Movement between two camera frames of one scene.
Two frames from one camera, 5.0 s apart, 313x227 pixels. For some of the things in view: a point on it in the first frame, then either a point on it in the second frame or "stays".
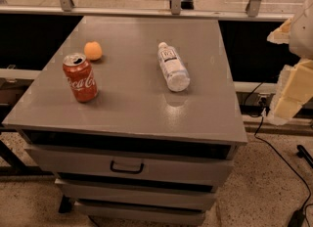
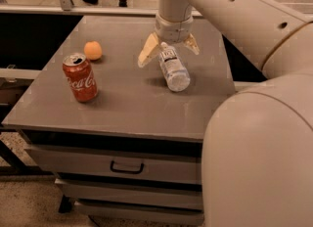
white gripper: (303, 31) to (173, 30)
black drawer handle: (126, 171) stays
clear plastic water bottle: (173, 68) stays
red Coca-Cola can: (80, 75) stays
